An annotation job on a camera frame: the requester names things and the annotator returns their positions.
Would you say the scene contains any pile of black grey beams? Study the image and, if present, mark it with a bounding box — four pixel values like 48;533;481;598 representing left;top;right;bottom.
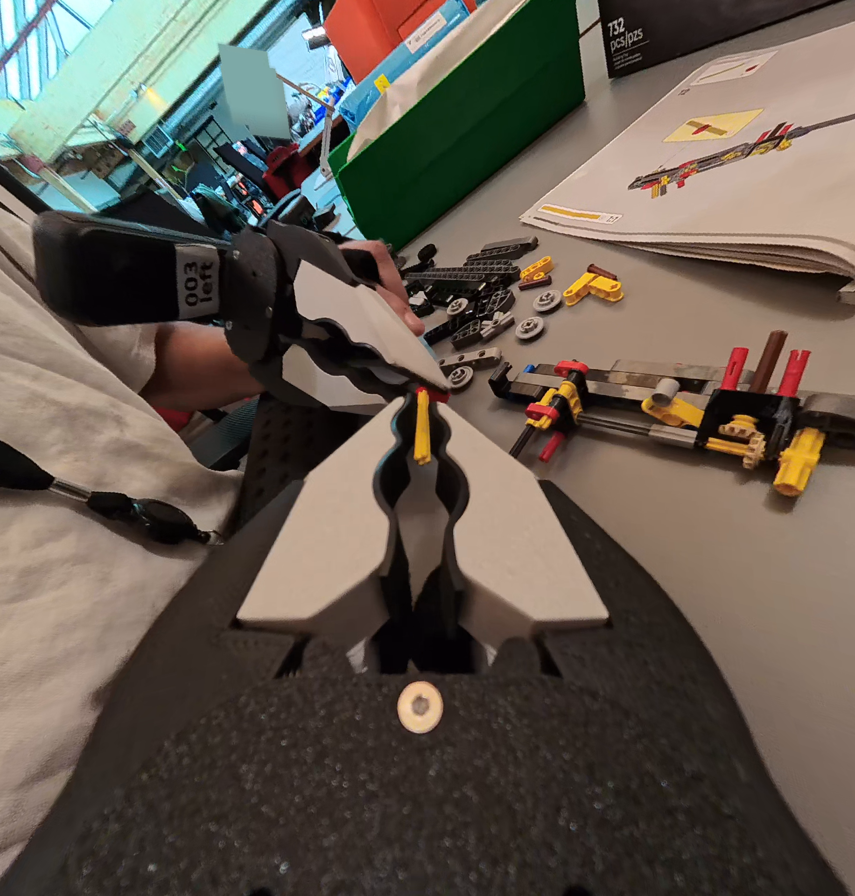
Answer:
392;236;540;372

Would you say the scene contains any long yellow lego axle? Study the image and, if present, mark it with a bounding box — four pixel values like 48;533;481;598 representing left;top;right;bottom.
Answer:
412;387;433;468

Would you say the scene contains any orange panel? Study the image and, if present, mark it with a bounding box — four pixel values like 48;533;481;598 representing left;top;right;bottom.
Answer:
322;0;479;85

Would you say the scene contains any green storage bin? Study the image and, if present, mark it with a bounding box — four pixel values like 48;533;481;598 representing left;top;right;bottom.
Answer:
327;0;587;253

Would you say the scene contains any lego instruction booklet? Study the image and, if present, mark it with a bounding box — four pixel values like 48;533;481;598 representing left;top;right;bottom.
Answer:
519;13;855;310

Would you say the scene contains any blue plastic bag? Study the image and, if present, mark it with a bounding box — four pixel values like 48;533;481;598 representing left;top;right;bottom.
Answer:
338;0;470;130

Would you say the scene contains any white paper sheet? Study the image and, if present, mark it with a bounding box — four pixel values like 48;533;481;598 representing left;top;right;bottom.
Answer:
345;0;537;163

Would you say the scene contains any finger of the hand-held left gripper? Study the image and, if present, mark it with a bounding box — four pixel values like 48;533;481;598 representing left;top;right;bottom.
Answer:
280;342;409;415
289;259;454;394

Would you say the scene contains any black perforated panel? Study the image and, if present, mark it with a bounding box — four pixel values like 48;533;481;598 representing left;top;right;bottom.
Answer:
207;391;390;534

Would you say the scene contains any lego set box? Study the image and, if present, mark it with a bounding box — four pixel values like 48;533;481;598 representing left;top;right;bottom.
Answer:
597;0;845;80

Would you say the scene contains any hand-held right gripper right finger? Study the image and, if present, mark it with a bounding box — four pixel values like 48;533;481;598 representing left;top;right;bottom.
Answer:
429;402;610;646

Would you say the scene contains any grey lego beam assembly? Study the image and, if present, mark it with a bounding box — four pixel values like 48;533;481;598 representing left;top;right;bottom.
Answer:
488;329;855;499

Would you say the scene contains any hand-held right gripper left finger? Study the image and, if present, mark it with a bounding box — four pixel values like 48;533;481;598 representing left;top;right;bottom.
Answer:
236;395;411;637

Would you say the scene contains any person's left hand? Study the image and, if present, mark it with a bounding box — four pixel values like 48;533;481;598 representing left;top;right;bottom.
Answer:
338;239;428;338

